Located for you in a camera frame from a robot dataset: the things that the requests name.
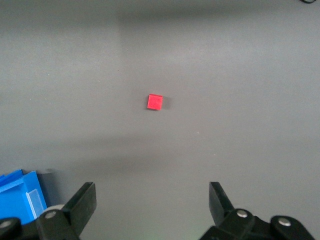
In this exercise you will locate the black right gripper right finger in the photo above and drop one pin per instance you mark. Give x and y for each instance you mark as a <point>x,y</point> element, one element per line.
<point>220,207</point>

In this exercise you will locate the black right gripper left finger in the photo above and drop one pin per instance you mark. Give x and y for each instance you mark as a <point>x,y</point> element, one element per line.
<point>75,210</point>

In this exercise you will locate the small red cube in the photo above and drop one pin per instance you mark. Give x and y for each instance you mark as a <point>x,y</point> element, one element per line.
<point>155,102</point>

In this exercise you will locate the blue plastic storage bin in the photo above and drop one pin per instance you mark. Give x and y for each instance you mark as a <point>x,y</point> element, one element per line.
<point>15,197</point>

